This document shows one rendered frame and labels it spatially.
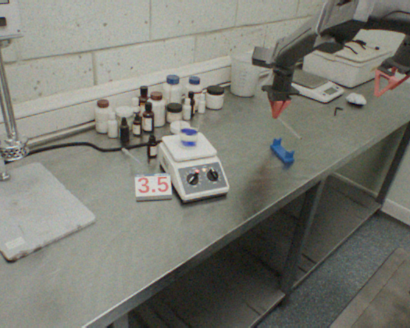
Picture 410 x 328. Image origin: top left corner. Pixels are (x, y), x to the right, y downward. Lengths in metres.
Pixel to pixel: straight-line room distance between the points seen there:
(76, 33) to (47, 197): 0.51
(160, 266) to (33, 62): 0.70
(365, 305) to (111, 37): 1.18
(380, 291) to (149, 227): 0.86
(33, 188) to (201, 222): 0.42
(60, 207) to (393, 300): 1.07
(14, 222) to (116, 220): 0.22
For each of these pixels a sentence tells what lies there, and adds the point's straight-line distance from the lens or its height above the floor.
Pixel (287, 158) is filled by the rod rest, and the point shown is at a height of 0.76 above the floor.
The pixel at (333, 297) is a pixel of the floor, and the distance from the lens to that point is 1.87.
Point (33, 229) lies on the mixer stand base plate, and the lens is 0.91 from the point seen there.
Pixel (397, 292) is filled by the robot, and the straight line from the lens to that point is 1.48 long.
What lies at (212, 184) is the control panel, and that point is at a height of 0.79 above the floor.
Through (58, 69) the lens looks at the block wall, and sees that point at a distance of 1.24.
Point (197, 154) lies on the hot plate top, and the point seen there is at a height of 0.84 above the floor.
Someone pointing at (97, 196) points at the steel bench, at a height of 0.75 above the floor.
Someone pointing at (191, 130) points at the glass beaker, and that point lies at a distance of 0.97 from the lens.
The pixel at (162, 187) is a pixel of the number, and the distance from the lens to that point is 0.98.
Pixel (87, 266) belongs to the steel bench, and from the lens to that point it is 0.82.
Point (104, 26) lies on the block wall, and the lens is 1.29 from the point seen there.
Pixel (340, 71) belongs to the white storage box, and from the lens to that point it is 1.92.
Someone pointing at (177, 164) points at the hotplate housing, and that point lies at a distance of 0.97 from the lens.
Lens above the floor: 1.35
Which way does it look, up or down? 33 degrees down
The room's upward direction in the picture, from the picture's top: 6 degrees clockwise
